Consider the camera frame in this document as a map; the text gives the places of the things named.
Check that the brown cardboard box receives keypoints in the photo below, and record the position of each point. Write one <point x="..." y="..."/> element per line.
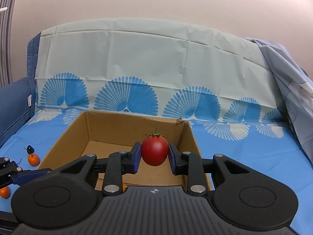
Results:
<point x="103" y="133"/>

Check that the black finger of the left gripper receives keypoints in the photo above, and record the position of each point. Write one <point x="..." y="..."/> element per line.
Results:
<point x="9" y="169"/>

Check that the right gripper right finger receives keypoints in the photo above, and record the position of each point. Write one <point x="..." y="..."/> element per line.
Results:
<point x="190" y="166"/>

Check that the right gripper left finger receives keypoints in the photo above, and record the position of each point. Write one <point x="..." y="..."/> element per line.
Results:
<point x="117" y="165"/>

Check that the orange tangerine near left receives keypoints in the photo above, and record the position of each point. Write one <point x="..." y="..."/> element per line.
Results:
<point x="5" y="192"/>

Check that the large orange tangerine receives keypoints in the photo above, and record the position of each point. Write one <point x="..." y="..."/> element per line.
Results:
<point x="124" y="187"/>

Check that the orange tangerine with stem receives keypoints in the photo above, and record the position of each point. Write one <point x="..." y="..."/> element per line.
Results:
<point x="33" y="159"/>

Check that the red tomato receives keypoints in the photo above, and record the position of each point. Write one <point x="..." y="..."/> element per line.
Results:
<point x="154" y="149"/>

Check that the dark cherry far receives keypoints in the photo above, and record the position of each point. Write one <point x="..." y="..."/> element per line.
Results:
<point x="30" y="149"/>

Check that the blue denim sofa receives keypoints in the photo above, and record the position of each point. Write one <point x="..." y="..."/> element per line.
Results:
<point x="18" y="98"/>

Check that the blue patterned table cloth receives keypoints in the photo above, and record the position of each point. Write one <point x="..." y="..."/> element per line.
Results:
<point x="219" y="83"/>

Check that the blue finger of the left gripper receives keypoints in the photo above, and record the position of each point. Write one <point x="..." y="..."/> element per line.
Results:
<point x="25" y="176"/>

